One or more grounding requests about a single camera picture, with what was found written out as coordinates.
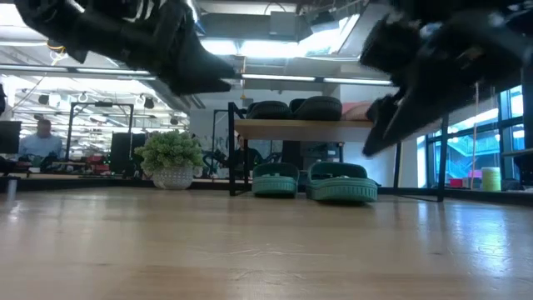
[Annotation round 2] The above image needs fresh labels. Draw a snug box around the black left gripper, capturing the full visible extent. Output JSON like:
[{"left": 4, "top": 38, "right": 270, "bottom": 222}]
[{"left": 16, "top": 0, "right": 237, "bottom": 97}]

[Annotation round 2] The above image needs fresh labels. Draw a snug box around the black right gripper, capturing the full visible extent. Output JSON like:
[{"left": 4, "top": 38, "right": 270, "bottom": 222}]
[{"left": 359, "top": 9, "right": 533, "bottom": 158}]

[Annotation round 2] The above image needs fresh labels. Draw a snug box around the pink rubber slide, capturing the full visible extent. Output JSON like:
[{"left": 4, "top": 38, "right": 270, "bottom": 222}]
[{"left": 341, "top": 101, "right": 375, "bottom": 123}]

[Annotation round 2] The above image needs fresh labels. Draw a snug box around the dark grey rubber slide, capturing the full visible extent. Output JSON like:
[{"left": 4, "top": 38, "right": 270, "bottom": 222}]
[
  {"left": 245, "top": 99, "right": 293, "bottom": 121},
  {"left": 291, "top": 95, "right": 344, "bottom": 123}
]

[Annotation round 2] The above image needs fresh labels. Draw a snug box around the teal rubber slide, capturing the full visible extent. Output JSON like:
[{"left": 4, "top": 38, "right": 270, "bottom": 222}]
[
  {"left": 305, "top": 161, "right": 379, "bottom": 204},
  {"left": 251, "top": 162, "right": 301, "bottom": 199}
]

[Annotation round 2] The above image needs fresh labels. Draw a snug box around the long linear ceiling light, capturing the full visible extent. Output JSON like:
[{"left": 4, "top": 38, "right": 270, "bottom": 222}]
[{"left": 0, "top": 63, "right": 393, "bottom": 87}]

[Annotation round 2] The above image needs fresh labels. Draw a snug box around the green plant in white pot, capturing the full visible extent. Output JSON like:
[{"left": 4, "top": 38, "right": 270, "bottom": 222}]
[{"left": 133, "top": 128, "right": 207, "bottom": 192}]

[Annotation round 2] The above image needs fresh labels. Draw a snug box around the person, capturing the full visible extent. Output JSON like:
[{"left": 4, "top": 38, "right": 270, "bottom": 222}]
[
  {"left": 17, "top": 118, "right": 64, "bottom": 168},
  {"left": 232, "top": 133, "right": 264, "bottom": 168}
]

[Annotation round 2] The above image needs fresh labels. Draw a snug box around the grey ceiling unit box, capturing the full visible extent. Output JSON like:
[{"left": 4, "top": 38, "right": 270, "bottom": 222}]
[{"left": 269, "top": 10, "right": 301, "bottom": 37}]

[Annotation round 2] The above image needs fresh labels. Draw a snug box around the black equipment rack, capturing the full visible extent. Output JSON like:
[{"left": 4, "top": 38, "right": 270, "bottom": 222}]
[{"left": 281, "top": 141, "right": 343, "bottom": 164}]

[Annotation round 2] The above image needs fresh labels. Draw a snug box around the black monitor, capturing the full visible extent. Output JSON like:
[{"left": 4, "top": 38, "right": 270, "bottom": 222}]
[
  {"left": 109, "top": 132, "right": 145, "bottom": 174},
  {"left": 0, "top": 120, "right": 22, "bottom": 155}
]

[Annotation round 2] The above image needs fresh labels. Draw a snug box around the yellow-green cylinder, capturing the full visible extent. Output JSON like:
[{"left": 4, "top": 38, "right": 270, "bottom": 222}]
[{"left": 481, "top": 166, "right": 502, "bottom": 193}]

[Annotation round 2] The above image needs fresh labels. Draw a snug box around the black background station frame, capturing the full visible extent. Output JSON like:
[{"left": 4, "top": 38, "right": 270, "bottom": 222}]
[{"left": 67, "top": 101, "right": 136, "bottom": 168}]

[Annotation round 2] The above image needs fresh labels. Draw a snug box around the wooden shelf black metal frame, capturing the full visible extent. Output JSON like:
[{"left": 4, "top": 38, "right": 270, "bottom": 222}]
[{"left": 227, "top": 102, "right": 451, "bottom": 203}]

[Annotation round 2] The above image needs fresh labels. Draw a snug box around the black upright post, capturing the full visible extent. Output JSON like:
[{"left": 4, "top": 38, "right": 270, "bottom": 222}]
[{"left": 521, "top": 62, "right": 533, "bottom": 185}]

